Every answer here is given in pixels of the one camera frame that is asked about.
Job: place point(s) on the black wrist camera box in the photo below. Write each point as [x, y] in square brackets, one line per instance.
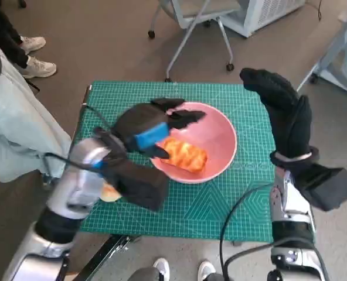
[326, 187]
[141, 187]

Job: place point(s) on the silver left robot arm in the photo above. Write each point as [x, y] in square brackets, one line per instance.
[79, 181]

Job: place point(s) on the grey office chair on casters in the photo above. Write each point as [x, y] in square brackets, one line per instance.
[200, 14]

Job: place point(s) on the long striped toy bread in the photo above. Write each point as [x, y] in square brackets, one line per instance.
[188, 156]

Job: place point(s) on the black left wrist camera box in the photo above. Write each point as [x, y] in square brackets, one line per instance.
[141, 187]

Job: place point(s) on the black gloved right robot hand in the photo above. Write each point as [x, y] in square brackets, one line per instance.
[287, 117]

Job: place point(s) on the green cutting mat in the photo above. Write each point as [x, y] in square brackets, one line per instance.
[191, 210]

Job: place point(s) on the person in pale clothing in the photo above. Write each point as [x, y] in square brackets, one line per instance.
[18, 131]

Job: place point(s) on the round toy bread bun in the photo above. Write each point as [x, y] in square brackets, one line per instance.
[109, 194]

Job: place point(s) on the pink bowl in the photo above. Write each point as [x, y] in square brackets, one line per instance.
[217, 137]

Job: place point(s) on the white shoe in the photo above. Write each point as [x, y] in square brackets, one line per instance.
[162, 267]
[206, 269]

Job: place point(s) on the white vented appliance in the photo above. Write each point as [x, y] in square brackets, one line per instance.
[261, 14]

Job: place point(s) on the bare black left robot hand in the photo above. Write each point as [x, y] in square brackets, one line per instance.
[141, 120]

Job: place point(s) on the person in dark trousers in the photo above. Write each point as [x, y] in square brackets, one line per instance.
[3, 32]

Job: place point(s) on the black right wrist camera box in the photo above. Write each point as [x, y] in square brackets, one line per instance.
[326, 187]

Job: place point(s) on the black table frame rail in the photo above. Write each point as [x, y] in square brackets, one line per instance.
[109, 254]

